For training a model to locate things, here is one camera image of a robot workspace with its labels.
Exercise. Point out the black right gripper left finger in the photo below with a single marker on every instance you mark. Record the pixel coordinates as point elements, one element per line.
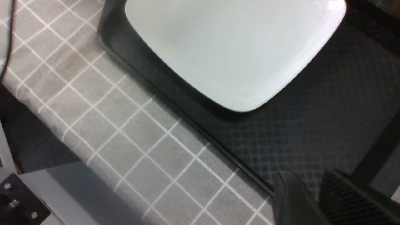
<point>293,203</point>

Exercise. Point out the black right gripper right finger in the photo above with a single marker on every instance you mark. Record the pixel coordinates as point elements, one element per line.
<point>346,202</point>

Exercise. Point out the white square rice plate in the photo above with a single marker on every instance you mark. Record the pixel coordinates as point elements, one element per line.
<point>237,53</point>

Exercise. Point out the black plastic serving tray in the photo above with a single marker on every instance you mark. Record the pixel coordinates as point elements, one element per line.
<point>341,112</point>

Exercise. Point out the grey checked tablecloth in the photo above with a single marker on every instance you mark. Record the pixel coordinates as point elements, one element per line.
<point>135,143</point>

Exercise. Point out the grey metal table frame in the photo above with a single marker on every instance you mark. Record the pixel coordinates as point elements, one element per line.
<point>70,194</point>

